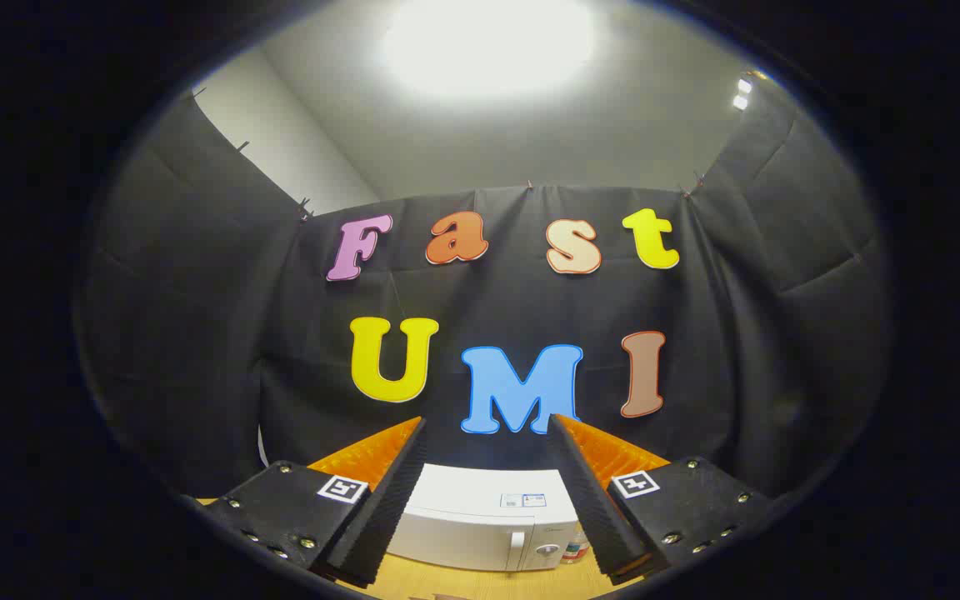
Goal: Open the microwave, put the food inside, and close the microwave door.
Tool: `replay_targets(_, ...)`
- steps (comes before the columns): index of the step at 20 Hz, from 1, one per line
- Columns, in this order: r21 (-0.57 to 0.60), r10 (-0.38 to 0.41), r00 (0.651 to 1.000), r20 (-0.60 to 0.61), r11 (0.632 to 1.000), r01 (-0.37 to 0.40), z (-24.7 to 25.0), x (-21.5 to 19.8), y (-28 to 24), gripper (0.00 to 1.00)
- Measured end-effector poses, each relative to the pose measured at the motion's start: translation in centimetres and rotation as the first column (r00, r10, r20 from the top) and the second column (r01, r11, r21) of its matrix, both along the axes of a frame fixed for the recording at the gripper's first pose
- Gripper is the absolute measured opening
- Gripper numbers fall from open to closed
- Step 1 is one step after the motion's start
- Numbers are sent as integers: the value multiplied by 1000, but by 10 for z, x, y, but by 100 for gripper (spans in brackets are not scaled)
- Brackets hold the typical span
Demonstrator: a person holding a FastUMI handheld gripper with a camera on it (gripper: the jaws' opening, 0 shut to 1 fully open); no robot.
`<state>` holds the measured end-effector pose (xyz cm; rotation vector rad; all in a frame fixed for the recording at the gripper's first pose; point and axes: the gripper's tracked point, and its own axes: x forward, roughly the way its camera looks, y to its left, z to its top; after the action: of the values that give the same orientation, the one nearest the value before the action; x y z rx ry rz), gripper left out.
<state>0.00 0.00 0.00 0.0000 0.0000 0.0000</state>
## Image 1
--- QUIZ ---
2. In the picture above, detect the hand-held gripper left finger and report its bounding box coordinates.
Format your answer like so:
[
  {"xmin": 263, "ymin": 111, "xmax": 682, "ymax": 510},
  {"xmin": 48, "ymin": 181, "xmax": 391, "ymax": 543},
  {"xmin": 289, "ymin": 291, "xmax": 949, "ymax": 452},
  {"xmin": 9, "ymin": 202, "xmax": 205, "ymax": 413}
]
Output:
[{"xmin": 197, "ymin": 417, "xmax": 429, "ymax": 589}]

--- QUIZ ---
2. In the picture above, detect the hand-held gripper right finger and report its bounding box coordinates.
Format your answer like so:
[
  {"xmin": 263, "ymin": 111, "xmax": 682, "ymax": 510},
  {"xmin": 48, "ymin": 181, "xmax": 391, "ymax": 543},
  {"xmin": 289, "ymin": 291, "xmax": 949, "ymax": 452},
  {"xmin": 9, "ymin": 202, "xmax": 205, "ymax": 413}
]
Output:
[{"xmin": 547, "ymin": 414, "xmax": 774, "ymax": 586}]

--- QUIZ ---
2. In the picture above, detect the white microwave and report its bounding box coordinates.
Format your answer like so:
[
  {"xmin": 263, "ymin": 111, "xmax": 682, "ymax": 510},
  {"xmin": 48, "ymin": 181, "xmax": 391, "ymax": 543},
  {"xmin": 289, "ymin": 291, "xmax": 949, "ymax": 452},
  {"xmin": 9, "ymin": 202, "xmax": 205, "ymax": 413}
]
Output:
[{"xmin": 386, "ymin": 464, "xmax": 586, "ymax": 573}]

